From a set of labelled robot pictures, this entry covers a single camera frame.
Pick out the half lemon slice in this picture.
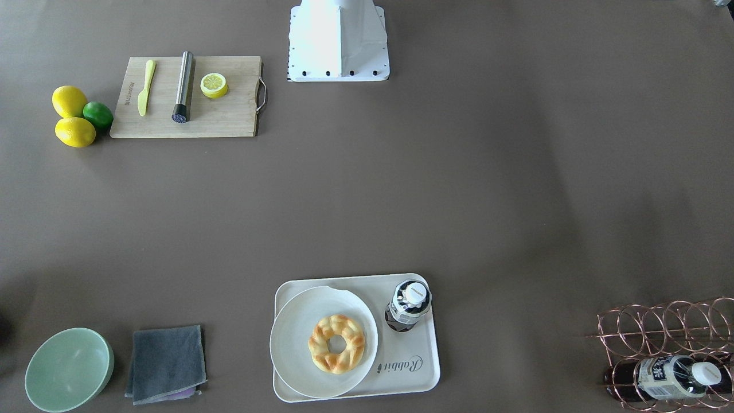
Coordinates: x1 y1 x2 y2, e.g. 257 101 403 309
200 72 229 99

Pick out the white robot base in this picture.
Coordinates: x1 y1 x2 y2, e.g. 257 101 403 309
287 1 391 82

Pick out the yellow lemon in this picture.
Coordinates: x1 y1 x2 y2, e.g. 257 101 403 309
52 85 88 118
54 117 97 148

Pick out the copper wire bottle rack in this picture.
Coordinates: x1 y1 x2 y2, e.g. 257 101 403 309
592 297 733 412

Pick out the braided ring bread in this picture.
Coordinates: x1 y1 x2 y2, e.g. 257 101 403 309
309 314 365 375

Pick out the white rectangular tray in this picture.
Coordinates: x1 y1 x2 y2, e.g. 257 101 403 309
273 274 440 403

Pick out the wooden cutting board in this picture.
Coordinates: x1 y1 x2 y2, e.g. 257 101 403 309
110 56 263 139

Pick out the upper yellow lemon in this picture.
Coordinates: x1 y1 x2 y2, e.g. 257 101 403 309
52 85 88 118

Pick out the grey folded cloth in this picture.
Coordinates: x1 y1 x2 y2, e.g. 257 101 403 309
125 325 208 406

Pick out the white plate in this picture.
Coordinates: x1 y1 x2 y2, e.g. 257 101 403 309
270 286 378 398

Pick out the yellow plastic knife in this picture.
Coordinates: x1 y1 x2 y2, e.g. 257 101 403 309
137 59 157 117

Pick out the green lime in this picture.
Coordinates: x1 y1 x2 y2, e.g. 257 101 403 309
82 102 114 129

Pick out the tea bottle in rack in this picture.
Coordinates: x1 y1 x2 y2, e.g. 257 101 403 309
603 354 732 403

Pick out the lower yellow lemon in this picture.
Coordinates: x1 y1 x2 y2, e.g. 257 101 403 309
54 117 97 148

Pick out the light green bowl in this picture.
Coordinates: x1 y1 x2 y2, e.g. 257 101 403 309
25 328 115 412

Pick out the steel cylinder grinder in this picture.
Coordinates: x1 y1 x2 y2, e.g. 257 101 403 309
171 50 194 124

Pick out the tea bottle white cap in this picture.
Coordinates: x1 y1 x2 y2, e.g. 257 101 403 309
384 279 432 332

